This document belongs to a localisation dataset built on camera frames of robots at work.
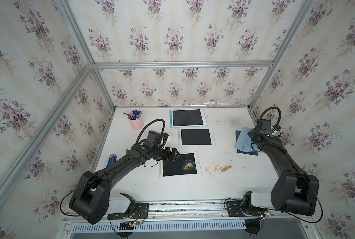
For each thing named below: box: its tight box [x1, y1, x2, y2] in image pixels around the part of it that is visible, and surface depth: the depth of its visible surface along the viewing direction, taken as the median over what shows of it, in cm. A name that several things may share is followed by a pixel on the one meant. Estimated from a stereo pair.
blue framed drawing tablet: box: [169, 108, 208, 128], surface depth 119 cm
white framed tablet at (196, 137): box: [178, 127, 216, 147], surface depth 103 cm
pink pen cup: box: [127, 111, 144, 131], surface depth 102 cm
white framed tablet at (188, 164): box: [159, 151, 203, 179], surface depth 90 cm
